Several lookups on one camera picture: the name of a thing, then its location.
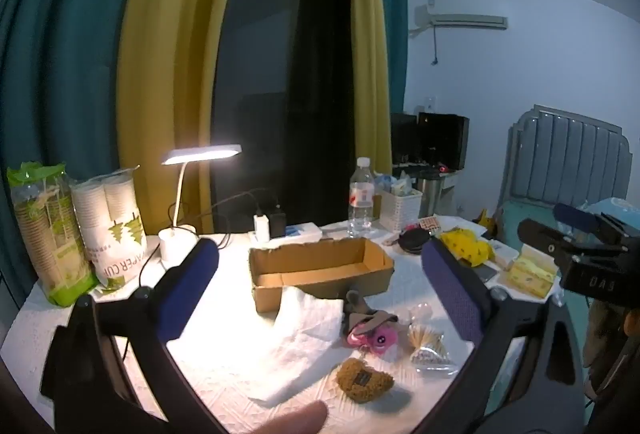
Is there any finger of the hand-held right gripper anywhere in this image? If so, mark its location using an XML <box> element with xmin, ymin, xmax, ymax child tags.
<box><xmin>517</xmin><ymin>219</ymin><xmax>593</xmax><ymax>262</ymax></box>
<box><xmin>553</xmin><ymin>202</ymin><xmax>626</xmax><ymax>242</ymax></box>

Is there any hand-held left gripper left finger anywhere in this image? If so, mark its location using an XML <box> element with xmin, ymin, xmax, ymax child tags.
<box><xmin>40</xmin><ymin>238</ymin><xmax>228</xmax><ymax>434</ymax></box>

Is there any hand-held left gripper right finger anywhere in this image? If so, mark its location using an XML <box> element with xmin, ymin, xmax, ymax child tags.
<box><xmin>415</xmin><ymin>238</ymin><xmax>586</xmax><ymax>434</ymax></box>

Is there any cartoon print tissue pack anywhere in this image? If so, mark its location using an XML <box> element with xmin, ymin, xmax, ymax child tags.
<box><xmin>506</xmin><ymin>246</ymin><xmax>559</xmax><ymax>299</ymax></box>

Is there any cotton swab packet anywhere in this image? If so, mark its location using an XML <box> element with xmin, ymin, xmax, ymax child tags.
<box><xmin>406</xmin><ymin>304</ymin><xmax>459</xmax><ymax>376</ymax></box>

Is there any cardboard box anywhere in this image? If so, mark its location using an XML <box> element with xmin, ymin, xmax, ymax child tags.
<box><xmin>248</xmin><ymin>237</ymin><xmax>396</xmax><ymax>315</ymax></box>

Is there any pink plush toy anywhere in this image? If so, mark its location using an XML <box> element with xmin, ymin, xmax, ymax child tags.
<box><xmin>347</xmin><ymin>321</ymin><xmax>402</xmax><ymax>358</ymax></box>

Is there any white towel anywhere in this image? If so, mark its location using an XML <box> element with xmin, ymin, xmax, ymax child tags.
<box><xmin>247</xmin><ymin>286</ymin><xmax>347</xmax><ymax>403</ymax></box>

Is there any person's right hand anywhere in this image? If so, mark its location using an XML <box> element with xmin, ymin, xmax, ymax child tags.
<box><xmin>582</xmin><ymin>298</ymin><xmax>640</xmax><ymax>387</ymax></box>

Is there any person's left hand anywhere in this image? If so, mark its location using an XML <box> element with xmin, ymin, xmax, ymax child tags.
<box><xmin>237</xmin><ymin>401</ymin><xmax>331</xmax><ymax>434</ymax></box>

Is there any teal bed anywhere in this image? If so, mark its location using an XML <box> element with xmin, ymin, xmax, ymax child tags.
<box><xmin>497</xmin><ymin>196</ymin><xmax>640</xmax><ymax>265</ymax></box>

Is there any white paper box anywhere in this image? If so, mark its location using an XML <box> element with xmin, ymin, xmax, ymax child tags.
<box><xmin>487</xmin><ymin>241</ymin><xmax>521</xmax><ymax>265</ymax></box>

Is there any white desk lamp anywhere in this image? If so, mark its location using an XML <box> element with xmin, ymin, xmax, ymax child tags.
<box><xmin>158</xmin><ymin>144</ymin><xmax>243</xmax><ymax>273</ymax></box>

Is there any yellow cloth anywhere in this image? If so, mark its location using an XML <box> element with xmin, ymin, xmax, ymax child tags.
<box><xmin>439</xmin><ymin>228</ymin><xmax>496</xmax><ymax>265</ymax></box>

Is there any grey padded headboard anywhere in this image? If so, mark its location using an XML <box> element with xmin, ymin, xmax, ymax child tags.
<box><xmin>507</xmin><ymin>104</ymin><xmax>634</xmax><ymax>205</ymax></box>

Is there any black round pouch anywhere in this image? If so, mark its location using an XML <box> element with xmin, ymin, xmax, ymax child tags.
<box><xmin>398</xmin><ymin>226</ymin><xmax>434</xmax><ymax>255</ymax></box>

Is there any white paper cup pack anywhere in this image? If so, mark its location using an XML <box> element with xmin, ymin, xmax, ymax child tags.
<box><xmin>70</xmin><ymin>165</ymin><xmax>149</xmax><ymax>298</ymax></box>

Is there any white perforated basket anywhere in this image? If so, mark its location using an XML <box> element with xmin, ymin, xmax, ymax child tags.
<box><xmin>380</xmin><ymin>186</ymin><xmax>424</xmax><ymax>233</ymax></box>

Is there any steel trash can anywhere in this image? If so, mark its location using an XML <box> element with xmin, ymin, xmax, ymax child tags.
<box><xmin>415</xmin><ymin>171</ymin><xmax>454</xmax><ymax>217</ymax></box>

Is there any brown plush pad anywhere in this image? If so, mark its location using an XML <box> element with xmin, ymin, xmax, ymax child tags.
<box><xmin>335</xmin><ymin>358</ymin><xmax>395</xmax><ymax>404</ymax></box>

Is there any white power strip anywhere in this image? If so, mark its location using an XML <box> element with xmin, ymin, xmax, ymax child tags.
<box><xmin>250</xmin><ymin>223</ymin><xmax>323</xmax><ymax>243</ymax></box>

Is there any clear water bottle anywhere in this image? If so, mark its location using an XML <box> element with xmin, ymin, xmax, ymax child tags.
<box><xmin>347</xmin><ymin>157</ymin><xmax>376</xmax><ymax>237</ymax></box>

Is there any black monitor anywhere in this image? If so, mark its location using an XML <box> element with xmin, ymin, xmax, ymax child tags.
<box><xmin>391</xmin><ymin>112</ymin><xmax>471</xmax><ymax>171</ymax></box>

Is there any green paper cup pack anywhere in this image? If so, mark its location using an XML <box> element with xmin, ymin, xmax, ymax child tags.
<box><xmin>6</xmin><ymin>161</ymin><xmax>99</xmax><ymax>307</ymax></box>

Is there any white air conditioner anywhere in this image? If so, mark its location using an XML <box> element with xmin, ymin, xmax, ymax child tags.
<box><xmin>409</xmin><ymin>12</ymin><xmax>509</xmax><ymax>33</ymax></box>

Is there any yellow curtain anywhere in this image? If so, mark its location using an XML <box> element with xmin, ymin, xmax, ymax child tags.
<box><xmin>340</xmin><ymin>0</ymin><xmax>394</xmax><ymax>177</ymax></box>
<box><xmin>116</xmin><ymin>0</ymin><xmax>253</xmax><ymax>235</ymax></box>

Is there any dark glass window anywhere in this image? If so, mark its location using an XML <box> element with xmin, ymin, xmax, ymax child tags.
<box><xmin>210</xmin><ymin>0</ymin><xmax>362</xmax><ymax>231</ymax></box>

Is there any teal curtain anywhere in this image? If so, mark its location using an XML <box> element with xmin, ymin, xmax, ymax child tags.
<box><xmin>375</xmin><ymin>0</ymin><xmax>410</xmax><ymax>115</ymax></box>
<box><xmin>0</xmin><ymin>0</ymin><xmax>168</xmax><ymax>309</ymax></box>

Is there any black charger cable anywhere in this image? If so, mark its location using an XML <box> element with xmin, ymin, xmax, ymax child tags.
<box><xmin>202</xmin><ymin>193</ymin><xmax>282</xmax><ymax>235</ymax></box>

